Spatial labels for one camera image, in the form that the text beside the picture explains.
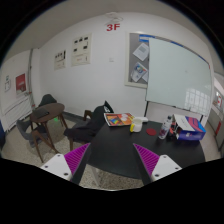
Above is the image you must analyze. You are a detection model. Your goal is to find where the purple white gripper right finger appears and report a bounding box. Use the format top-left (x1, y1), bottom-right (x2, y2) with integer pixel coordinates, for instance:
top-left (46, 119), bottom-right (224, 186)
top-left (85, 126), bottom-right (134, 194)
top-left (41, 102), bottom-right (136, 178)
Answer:
top-left (133, 143), bottom-right (181, 181)

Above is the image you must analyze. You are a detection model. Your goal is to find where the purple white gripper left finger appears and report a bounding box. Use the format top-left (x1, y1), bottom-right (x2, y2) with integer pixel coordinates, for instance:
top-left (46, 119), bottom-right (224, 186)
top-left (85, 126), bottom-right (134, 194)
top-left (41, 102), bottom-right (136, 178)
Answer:
top-left (41, 143), bottom-right (90, 180)

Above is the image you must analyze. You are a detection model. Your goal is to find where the clear plastic water bottle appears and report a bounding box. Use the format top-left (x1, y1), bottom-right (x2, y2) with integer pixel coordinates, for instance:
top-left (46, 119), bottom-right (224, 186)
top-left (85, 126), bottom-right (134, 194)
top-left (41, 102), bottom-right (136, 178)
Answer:
top-left (158, 116), bottom-right (172, 139)

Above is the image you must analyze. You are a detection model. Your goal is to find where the red round coaster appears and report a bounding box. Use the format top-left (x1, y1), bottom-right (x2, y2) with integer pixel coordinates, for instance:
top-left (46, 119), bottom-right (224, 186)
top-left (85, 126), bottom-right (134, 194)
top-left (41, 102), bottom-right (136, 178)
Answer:
top-left (146, 128), bottom-right (156, 136)

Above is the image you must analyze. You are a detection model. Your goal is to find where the wooden chair with dark jacket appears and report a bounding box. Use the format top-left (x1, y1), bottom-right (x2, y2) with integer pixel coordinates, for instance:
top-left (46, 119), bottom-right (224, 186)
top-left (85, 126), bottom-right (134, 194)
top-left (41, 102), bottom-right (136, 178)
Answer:
top-left (64, 101), bottom-right (113, 149)

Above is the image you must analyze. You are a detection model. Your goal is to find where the white yellow cup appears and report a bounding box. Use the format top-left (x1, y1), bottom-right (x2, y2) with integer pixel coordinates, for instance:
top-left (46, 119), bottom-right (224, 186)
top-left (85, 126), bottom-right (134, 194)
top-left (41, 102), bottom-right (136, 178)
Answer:
top-left (130, 118), bottom-right (142, 132)

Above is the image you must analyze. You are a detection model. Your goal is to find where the black round table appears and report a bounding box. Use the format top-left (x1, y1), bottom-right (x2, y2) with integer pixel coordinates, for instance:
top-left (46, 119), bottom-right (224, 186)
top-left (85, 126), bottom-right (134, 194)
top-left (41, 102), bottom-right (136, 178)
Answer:
top-left (87, 121), bottom-right (205, 185)

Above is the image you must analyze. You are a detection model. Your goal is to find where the wooden chair grey cushion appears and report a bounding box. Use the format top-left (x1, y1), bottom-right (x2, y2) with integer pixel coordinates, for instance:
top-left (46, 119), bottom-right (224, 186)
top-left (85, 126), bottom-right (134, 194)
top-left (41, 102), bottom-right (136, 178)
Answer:
top-left (16, 120), bottom-right (57, 160)

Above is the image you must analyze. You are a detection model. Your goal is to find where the blue purple cardboard box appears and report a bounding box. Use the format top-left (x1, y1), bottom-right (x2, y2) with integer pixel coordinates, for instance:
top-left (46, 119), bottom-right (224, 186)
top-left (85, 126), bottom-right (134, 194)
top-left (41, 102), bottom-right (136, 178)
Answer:
top-left (173, 114), bottom-right (206, 141)

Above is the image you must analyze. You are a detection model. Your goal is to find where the round brown wooden table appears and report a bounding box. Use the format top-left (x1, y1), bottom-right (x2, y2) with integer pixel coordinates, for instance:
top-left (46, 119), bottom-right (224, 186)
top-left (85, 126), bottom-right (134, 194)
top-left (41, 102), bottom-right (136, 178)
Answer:
top-left (30, 103), bottom-right (67, 151)

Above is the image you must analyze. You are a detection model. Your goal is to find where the colourful book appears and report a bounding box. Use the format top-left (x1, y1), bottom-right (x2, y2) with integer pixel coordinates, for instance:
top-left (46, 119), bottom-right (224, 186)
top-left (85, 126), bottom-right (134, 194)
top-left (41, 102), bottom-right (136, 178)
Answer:
top-left (104, 113), bottom-right (134, 127)

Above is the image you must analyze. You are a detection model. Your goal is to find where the dark grey armchair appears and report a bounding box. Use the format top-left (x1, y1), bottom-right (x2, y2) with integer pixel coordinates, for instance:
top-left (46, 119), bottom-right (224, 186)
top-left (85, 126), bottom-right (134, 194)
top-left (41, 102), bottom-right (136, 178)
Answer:
top-left (39, 94), bottom-right (56, 106)

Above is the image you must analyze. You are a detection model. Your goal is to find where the white radiator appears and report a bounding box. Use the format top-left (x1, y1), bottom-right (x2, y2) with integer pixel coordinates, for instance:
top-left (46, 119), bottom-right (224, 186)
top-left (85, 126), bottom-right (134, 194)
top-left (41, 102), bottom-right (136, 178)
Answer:
top-left (2, 97), bottom-right (32, 131)

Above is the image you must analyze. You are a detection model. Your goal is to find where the large whiteboard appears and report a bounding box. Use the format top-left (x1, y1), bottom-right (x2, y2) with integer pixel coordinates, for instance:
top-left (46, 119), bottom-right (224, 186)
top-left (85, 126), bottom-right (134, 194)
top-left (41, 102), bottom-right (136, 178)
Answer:
top-left (146, 38), bottom-right (212, 116)

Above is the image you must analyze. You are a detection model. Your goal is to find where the grey notice board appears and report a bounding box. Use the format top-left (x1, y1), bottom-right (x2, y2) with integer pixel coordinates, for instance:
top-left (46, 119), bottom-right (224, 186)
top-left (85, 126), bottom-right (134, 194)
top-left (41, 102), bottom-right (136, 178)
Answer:
top-left (125, 33), bottom-right (149, 88)

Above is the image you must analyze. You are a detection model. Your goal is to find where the red framed wall picture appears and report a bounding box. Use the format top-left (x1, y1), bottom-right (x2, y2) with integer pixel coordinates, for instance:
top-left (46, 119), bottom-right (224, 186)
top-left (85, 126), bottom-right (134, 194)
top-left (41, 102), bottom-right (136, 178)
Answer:
top-left (15, 74), bottom-right (26, 95)

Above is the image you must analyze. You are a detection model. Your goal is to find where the white wall poster small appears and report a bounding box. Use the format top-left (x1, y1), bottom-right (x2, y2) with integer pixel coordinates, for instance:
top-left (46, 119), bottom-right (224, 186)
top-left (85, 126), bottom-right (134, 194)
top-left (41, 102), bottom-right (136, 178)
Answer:
top-left (54, 50), bottom-right (66, 70)

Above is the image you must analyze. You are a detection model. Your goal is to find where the white wall poster large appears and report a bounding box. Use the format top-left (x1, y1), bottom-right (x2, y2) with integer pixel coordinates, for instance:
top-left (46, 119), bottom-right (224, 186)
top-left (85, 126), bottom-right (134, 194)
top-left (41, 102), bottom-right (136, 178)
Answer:
top-left (71, 34), bottom-right (92, 66)

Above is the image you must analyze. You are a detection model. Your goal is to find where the red 3F wall sign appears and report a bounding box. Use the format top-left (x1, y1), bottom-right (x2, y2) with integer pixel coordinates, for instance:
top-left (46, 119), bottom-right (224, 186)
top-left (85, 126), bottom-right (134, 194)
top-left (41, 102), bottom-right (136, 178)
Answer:
top-left (106, 23), bottom-right (120, 32)

